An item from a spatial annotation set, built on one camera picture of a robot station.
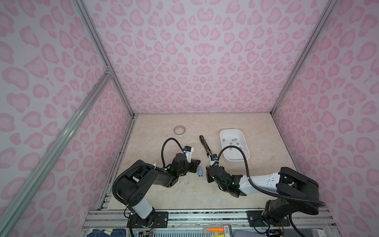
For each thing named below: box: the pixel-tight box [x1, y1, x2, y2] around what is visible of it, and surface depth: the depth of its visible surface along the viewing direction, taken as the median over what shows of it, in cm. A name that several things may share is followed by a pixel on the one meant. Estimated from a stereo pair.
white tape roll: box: [173, 125, 187, 138], surface depth 112 cm
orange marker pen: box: [205, 227, 225, 233], surface depth 72 cm
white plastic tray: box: [219, 128, 250, 162], surface depth 104 cm
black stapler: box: [199, 134, 213, 158], surface depth 100 cm
